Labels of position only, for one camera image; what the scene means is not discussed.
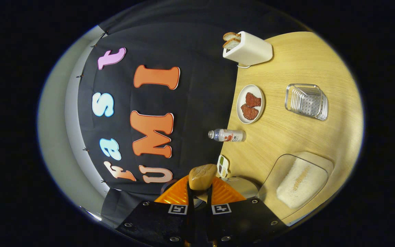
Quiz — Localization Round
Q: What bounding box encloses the clear glass rice container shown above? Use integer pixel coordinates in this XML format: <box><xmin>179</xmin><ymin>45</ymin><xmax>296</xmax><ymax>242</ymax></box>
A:
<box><xmin>259</xmin><ymin>152</ymin><xmax>334</xmax><ymax>220</ymax></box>

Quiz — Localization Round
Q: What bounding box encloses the white round plate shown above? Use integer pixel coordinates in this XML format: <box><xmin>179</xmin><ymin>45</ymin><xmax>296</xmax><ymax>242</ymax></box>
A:
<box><xmin>236</xmin><ymin>84</ymin><xmax>265</xmax><ymax>124</ymax></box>

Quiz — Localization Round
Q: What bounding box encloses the white divided sauce dish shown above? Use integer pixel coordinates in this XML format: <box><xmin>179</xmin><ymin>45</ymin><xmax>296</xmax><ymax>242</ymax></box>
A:
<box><xmin>217</xmin><ymin>155</ymin><xmax>230</xmax><ymax>178</ymax></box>

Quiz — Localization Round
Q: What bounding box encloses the white toaster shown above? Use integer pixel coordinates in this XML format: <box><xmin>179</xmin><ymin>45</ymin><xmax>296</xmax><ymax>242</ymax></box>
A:
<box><xmin>223</xmin><ymin>31</ymin><xmax>273</xmax><ymax>67</ymax></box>

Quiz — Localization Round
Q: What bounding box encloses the dark grey rice cooker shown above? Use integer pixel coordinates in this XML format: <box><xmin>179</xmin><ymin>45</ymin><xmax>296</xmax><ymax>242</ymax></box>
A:
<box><xmin>226</xmin><ymin>176</ymin><xmax>260</xmax><ymax>201</ymax></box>

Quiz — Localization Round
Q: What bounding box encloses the wooden spoon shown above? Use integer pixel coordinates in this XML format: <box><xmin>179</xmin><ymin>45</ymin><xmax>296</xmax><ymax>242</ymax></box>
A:
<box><xmin>188</xmin><ymin>164</ymin><xmax>218</xmax><ymax>203</ymax></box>

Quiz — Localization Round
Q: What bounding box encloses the white rice heap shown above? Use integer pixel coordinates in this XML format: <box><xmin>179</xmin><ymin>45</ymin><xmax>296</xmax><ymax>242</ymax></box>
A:
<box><xmin>276</xmin><ymin>157</ymin><xmax>328</xmax><ymax>209</ymax></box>

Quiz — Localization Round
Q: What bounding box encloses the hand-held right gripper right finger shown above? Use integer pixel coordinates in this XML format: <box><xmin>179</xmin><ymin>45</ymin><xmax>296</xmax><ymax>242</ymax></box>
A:
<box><xmin>206</xmin><ymin>177</ymin><xmax>289</xmax><ymax>247</ymax></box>

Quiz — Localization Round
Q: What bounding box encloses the red meat piece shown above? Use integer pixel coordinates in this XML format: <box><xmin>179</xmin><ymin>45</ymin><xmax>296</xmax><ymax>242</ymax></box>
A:
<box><xmin>245</xmin><ymin>92</ymin><xmax>262</xmax><ymax>108</ymax></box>
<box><xmin>241</xmin><ymin>104</ymin><xmax>259</xmax><ymax>120</ymax></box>

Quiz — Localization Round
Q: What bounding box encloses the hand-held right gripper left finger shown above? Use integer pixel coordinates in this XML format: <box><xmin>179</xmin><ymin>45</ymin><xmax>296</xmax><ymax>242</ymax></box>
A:
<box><xmin>117</xmin><ymin>175</ymin><xmax>195</xmax><ymax>247</ymax></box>

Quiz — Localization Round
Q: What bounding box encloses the clear drink bottle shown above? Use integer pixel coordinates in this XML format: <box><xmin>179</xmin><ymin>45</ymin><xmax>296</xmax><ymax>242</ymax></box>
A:
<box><xmin>208</xmin><ymin>129</ymin><xmax>247</xmax><ymax>142</ymax></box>

